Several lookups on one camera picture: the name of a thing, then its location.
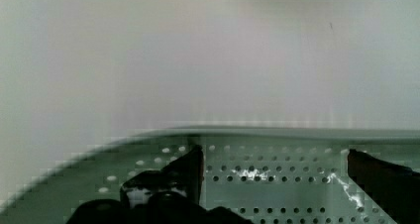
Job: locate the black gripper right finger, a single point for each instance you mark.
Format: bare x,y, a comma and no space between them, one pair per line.
394,188

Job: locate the green plastic strainer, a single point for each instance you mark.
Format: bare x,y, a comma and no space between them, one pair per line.
271,176

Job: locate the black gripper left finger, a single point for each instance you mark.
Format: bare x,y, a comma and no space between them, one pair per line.
169,195

